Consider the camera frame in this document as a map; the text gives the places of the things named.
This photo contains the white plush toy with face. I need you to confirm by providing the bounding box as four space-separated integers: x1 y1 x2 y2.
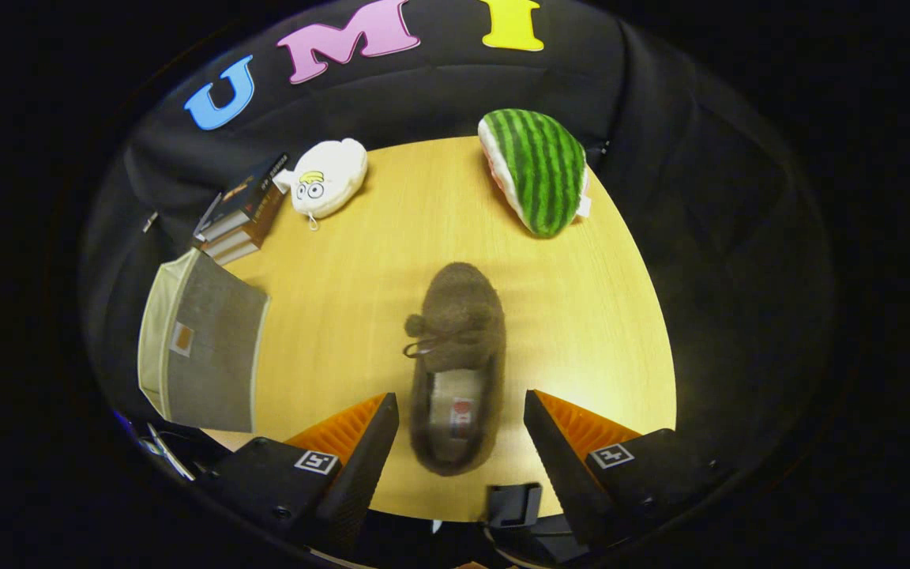
273 138 369 232

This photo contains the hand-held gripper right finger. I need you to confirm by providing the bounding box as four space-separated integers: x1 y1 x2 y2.
524 389 732 554

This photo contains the brown fuzzy slipper shoe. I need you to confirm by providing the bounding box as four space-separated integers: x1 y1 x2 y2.
403 262 507 477

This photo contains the brown cover book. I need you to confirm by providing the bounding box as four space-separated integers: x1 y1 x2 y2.
214 237 262 267
202 198 282 258

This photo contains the grey fabric storage box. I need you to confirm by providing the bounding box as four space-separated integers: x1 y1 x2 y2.
137 247 272 434

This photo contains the watermelon slice plush toy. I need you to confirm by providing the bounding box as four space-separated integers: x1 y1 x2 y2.
477 108 592 239

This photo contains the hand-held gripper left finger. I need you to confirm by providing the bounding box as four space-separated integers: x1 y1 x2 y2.
198 393 400 554

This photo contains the black cover book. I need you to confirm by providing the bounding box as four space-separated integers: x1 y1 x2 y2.
194 153 290 242

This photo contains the black backdrop cloth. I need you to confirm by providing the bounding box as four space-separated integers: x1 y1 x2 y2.
80 0 835 475

